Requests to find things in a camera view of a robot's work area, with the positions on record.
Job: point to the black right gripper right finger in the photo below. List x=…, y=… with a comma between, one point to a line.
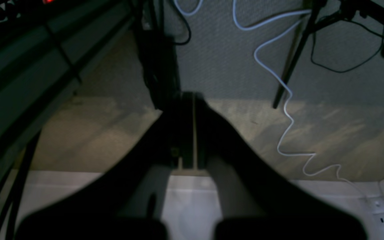
x=256, y=202

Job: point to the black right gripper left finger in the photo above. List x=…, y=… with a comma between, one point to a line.
x=123, y=204

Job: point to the black tripod leg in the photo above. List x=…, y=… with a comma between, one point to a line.
x=311, y=27

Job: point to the black table leg post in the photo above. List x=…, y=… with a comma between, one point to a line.
x=158, y=58

